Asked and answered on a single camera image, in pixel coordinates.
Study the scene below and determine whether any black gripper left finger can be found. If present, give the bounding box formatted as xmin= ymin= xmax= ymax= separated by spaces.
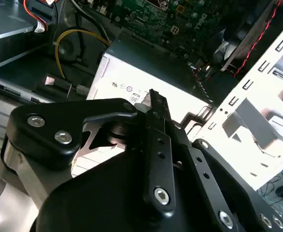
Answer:
xmin=0 ymin=88 xmax=177 ymax=217

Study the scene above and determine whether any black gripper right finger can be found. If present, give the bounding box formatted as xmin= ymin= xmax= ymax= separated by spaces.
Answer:
xmin=156 ymin=91 xmax=283 ymax=232

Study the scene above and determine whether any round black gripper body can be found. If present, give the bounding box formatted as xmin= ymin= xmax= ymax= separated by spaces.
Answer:
xmin=35 ymin=147 xmax=220 ymax=232

